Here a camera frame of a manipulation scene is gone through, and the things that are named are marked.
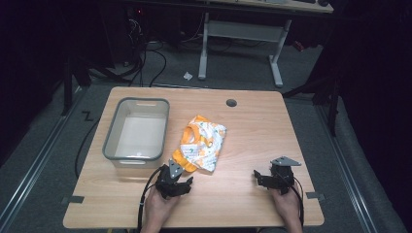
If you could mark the white plastic bin grey rim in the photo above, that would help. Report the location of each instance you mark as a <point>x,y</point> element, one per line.
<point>137,136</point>

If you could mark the metal floor rail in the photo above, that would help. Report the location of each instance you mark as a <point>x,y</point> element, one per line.
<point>350,174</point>
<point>35,161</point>

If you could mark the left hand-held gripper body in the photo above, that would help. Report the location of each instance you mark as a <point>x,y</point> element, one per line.
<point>168,181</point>

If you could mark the white-framed wooden desk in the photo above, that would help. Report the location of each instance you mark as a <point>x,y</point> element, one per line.
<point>243,30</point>

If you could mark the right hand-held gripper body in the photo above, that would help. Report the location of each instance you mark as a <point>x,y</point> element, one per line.
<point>282,174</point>

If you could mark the crumpled white paper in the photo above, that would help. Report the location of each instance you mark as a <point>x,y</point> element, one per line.
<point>188,76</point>

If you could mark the black metal stand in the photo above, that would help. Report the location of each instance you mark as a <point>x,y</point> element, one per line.
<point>330,93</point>
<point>68,87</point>

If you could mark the person's left hand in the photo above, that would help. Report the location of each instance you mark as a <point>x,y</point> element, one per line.
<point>159,207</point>

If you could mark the orange and white patterned garment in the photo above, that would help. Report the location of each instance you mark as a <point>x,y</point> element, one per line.
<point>202,144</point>

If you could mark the black tape strip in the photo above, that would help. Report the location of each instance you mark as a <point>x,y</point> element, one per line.
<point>73,199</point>
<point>315,195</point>

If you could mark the person's right hand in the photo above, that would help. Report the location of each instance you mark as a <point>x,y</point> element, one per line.
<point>287,205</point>

